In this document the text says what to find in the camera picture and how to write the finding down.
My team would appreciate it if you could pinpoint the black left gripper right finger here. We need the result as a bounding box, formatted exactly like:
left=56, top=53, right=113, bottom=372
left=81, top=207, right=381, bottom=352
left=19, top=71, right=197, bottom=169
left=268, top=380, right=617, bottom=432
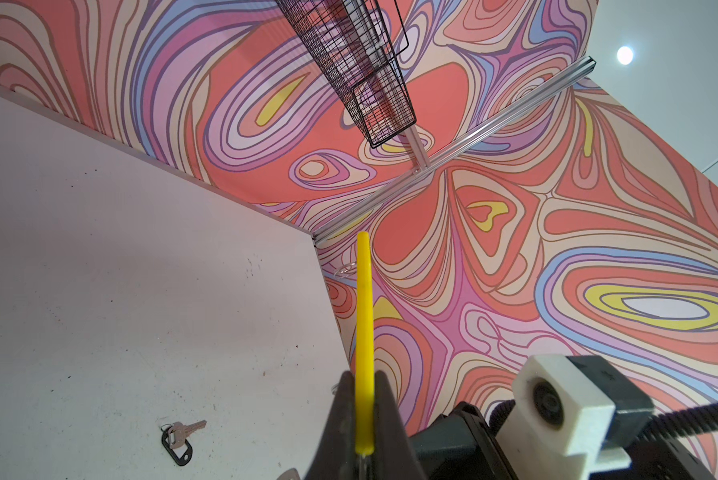
left=370, top=371, right=425, bottom=480

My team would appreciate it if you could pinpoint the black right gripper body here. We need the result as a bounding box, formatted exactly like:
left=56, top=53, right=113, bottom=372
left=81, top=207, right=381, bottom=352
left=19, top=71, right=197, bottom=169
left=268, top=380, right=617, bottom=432
left=411, top=401, right=515, bottom=480

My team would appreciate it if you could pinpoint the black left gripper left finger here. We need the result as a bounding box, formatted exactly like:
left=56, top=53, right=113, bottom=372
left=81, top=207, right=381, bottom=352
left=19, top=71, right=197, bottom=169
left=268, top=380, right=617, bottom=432
left=304, top=371, right=357, bottom=480

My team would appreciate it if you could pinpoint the large keyring with yellow sleeve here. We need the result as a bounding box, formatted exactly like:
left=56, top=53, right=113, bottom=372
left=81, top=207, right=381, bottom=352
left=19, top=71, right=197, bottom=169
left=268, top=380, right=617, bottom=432
left=355, top=231, right=375, bottom=458

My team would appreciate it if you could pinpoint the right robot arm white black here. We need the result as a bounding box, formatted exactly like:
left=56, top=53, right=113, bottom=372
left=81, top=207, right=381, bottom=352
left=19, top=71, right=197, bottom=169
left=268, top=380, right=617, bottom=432
left=411, top=400, right=718, bottom=479

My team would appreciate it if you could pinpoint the key with black tag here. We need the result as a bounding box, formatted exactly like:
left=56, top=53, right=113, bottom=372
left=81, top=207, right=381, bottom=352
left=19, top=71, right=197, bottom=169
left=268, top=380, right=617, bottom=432
left=161, top=420, right=207, bottom=467

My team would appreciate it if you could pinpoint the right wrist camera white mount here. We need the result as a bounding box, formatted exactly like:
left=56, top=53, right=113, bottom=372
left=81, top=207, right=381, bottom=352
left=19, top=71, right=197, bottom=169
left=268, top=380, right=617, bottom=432
left=497, top=355, right=654, bottom=479

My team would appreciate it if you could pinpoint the black wire basket back wall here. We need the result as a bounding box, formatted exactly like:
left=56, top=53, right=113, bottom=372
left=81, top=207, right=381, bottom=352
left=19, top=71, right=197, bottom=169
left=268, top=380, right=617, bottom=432
left=277, top=0, right=417, bottom=148

